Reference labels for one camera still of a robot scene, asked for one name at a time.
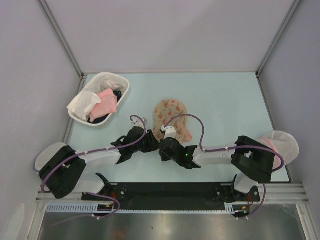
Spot floral mesh laundry bag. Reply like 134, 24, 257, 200
152, 99, 193, 144

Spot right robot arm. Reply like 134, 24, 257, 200
159, 136, 276, 202

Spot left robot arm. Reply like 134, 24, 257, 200
34, 125, 159, 200

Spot white mesh bag blue trim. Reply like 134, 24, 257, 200
33, 142, 67, 174

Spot white mesh bag pink trim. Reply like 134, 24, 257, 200
256, 130, 300, 171

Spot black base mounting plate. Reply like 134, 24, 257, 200
98, 182, 260, 211

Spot pink cloth in basket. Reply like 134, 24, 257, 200
88, 87, 118, 123

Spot dark garment in basket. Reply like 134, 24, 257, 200
86, 89, 124, 126

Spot pale garment in basket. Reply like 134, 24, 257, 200
100, 79, 124, 92

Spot white cloth in basket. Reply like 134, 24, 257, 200
67, 90, 102, 121

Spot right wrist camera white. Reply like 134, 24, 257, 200
160, 126, 176, 140

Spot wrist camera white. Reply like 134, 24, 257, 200
130, 117, 148, 129
160, 126, 176, 140

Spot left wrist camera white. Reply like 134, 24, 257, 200
130, 117, 148, 129

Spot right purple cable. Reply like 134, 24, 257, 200
162, 113, 286, 218

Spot aluminium rail frame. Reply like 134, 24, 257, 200
36, 183, 308, 215

